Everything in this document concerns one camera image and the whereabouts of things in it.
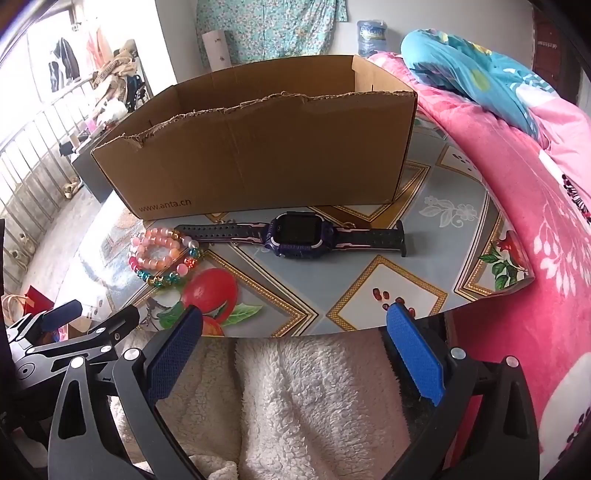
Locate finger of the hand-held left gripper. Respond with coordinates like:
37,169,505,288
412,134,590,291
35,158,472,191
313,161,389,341
7,299,85,344
27,305,140,360

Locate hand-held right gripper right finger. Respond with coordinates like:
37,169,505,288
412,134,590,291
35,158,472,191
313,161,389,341
383,298,541,480

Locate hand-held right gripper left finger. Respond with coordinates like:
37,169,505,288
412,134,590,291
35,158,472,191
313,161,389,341
47,305,206,480

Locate multicoloured bead bracelet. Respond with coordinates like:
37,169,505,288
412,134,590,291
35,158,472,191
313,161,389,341
128,247,204,289

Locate orange bead bracelet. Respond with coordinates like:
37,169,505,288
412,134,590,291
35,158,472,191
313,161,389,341
137,242,184,272

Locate pink bead bracelet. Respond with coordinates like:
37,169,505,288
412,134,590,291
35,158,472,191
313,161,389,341
130,227,200,252

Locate dark purple smart watch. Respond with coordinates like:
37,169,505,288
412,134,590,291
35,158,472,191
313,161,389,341
174,211,409,260

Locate brown cardboard box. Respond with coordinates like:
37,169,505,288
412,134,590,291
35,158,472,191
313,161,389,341
90,54,419,221

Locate red bag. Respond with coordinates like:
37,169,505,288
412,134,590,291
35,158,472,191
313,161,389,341
23,285,56,319

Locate white fleece blanket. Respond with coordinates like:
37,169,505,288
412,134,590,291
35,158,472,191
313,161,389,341
115,323,416,480

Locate dark grey cabinet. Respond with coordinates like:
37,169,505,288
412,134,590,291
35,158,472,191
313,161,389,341
70,136,116,204

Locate metal balcony railing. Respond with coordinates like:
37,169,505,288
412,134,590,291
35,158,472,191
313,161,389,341
0,74,98,278

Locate pink floral quilt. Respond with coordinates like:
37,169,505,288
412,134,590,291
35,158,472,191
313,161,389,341
367,51,591,480

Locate pile of clothes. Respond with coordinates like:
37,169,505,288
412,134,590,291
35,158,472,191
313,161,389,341
92,39,141,125

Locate dark hanging jacket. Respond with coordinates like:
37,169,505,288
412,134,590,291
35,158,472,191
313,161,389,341
48,38,80,93

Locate pink hanging garment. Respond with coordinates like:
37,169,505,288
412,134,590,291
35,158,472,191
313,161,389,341
85,25,114,75

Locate blue patterned pillow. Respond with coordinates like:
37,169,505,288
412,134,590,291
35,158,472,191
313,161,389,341
399,28,555,139

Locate blue water dispenser bottle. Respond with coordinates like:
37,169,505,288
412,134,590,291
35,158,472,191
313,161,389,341
356,19,389,58

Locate dark red wooden door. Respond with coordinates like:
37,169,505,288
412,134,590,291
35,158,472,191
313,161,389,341
531,9,583,102

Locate teal floral wall cloth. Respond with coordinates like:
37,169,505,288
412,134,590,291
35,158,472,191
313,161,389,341
196,0,349,65

